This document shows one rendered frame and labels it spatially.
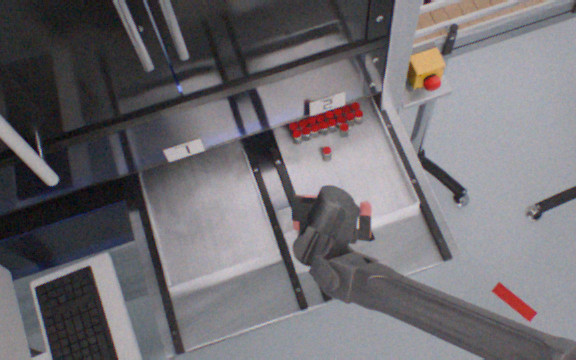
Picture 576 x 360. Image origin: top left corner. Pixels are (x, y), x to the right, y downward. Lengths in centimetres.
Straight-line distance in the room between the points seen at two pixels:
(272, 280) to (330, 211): 55
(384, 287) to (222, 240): 67
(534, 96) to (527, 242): 61
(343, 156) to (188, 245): 43
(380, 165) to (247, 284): 42
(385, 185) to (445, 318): 71
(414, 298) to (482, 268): 156
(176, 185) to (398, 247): 55
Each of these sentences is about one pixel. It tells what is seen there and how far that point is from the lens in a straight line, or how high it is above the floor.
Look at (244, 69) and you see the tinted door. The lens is 135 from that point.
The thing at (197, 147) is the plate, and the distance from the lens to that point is 154.
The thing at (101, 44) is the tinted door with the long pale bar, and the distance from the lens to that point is 119.
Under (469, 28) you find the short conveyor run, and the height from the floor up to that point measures 93.
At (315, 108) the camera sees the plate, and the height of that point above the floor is 102.
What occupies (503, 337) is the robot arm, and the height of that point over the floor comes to 149.
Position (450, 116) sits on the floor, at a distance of 274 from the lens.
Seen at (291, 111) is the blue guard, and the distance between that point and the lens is 153.
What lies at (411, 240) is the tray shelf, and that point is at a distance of 158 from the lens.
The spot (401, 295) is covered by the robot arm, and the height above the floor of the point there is 142.
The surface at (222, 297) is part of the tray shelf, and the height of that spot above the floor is 88.
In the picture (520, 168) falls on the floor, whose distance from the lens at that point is 269.
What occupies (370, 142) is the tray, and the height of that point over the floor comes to 88.
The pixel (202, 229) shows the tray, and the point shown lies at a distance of 160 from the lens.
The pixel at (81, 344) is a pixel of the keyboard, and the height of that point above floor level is 83.
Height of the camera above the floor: 237
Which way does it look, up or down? 67 degrees down
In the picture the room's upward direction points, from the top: 8 degrees counter-clockwise
